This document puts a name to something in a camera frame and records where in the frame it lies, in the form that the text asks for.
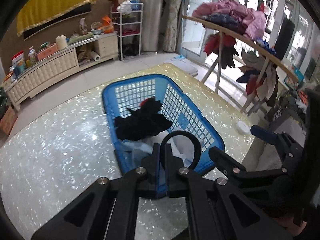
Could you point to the wooden clothes drying rack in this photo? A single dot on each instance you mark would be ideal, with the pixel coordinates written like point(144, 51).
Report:
point(259, 71)

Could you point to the paper towel roll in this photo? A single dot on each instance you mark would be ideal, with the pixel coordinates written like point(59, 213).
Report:
point(96, 57)

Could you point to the black hair band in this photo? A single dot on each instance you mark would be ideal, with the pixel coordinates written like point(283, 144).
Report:
point(194, 141)

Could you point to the silver standing air conditioner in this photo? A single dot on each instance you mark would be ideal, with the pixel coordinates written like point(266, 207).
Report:
point(151, 24)

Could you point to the grey floor mat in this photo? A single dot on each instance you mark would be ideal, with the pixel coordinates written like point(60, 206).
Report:
point(184, 66)

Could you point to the cream round jar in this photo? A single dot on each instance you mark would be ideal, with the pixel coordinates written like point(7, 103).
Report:
point(61, 42)

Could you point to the orange bag on cabinet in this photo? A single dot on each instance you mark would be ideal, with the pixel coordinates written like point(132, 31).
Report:
point(107, 25)

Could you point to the white metal shelf rack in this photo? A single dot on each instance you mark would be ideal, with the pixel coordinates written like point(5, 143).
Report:
point(127, 17)

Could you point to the light blue white garment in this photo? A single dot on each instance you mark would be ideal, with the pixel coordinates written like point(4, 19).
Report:
point(137, 151)

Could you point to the pink box on cabinet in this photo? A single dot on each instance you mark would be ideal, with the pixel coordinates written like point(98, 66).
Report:
point(46, 52)

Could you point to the white fluffy towel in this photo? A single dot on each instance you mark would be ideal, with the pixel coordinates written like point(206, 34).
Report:
point(181, 146)

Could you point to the black plush toy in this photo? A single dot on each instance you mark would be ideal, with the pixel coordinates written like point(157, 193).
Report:
point(147, 121)

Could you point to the blue plastic laundry basket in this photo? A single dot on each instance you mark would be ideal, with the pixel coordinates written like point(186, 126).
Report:
point(176, 107)

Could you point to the yellow cloth cover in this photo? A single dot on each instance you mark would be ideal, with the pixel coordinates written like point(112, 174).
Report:
point(38, 12)

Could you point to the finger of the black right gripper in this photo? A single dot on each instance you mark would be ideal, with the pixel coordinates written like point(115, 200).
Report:
point(281, 141)
point(225, 163)

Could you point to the pink clothes pile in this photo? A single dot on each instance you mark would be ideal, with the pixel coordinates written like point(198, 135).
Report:
point(254, 21)

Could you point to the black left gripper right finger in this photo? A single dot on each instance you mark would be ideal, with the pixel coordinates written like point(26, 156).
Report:
point(215, 208)

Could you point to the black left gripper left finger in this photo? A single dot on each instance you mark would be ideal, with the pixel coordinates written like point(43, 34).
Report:
point(108, 208)

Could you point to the cardboard box on floor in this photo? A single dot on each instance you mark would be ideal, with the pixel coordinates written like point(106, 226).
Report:
point(8, 120)

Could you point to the patterned curtain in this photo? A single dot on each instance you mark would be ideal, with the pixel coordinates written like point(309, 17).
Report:
point(170, 37)

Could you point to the cream tv cabinet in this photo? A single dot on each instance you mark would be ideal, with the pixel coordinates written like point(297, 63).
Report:
point(60, 65)

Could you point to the white round puck device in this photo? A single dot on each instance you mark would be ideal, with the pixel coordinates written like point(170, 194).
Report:
point(242, 128)

